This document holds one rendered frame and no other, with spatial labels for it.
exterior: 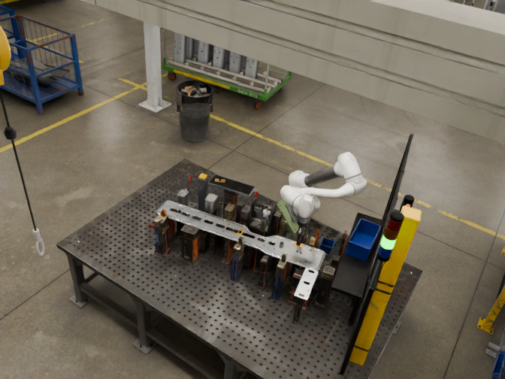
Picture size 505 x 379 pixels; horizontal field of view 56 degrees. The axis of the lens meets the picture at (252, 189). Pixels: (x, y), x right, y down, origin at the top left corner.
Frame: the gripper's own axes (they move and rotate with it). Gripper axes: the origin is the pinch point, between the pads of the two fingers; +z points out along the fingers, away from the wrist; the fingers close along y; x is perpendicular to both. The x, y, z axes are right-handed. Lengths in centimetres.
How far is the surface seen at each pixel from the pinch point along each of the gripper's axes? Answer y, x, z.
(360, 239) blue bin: -32, 41, 9
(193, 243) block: 20, -77, 18
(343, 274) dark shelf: 9.2, 37.7, 8.8
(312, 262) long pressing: 5.7, 13.6, 11.8
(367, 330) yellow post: 53, 62, 6
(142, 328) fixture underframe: 63, -100, 87
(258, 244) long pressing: 5.8, -28.7, 11.7
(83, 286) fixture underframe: 45, -169, 88
